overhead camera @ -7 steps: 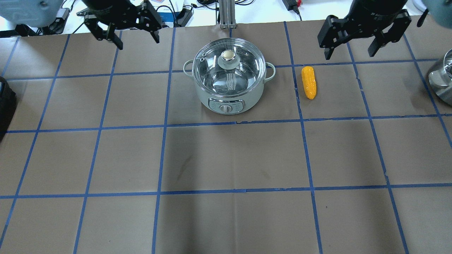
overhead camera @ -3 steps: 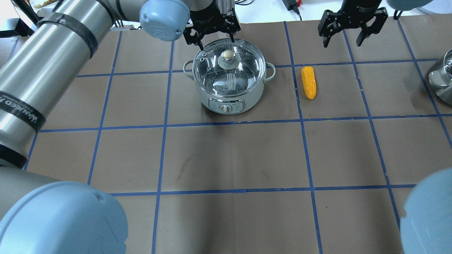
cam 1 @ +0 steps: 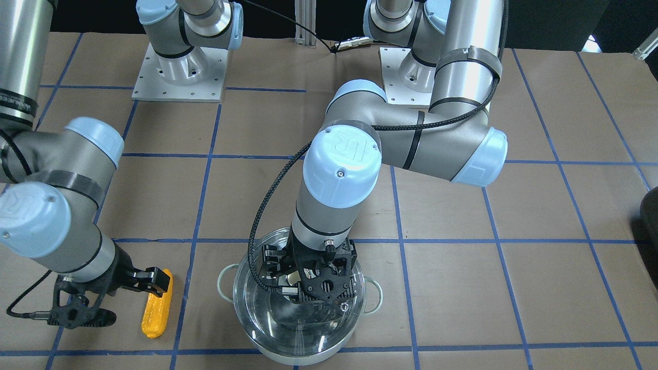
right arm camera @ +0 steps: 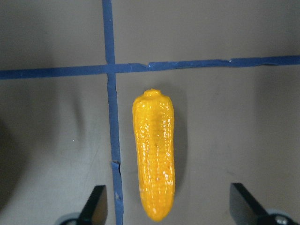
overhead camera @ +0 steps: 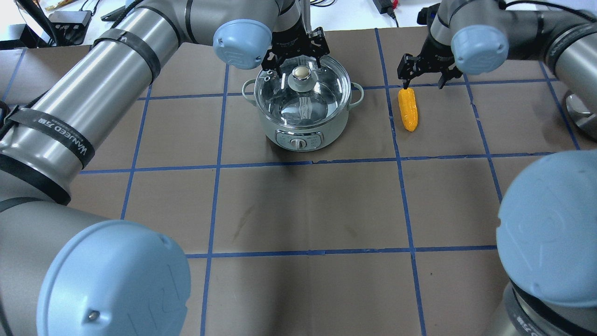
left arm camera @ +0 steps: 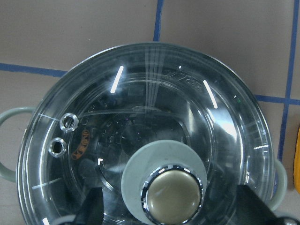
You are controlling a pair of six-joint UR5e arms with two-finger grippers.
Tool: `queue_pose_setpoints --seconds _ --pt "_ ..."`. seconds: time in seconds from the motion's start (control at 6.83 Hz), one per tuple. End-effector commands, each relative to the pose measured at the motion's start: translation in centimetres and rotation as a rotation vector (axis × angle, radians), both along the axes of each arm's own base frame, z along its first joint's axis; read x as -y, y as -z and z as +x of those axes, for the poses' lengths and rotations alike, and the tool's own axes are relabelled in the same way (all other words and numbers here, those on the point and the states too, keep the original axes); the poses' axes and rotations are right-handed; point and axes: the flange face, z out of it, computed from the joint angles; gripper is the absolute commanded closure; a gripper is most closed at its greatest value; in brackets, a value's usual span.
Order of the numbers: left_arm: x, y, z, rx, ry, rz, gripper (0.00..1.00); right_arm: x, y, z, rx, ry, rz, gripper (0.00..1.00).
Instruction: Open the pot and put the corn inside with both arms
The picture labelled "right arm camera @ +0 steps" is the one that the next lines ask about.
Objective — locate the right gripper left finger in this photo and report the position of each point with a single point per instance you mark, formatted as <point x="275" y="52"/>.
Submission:
<point x="95" y="210"/>

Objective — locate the yellow corn cob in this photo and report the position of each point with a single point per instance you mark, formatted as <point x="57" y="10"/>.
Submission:
<point x="153" y="125"/>

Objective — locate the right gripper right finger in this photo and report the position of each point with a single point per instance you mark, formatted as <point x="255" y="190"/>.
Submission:
<point x="246" y="210"/>

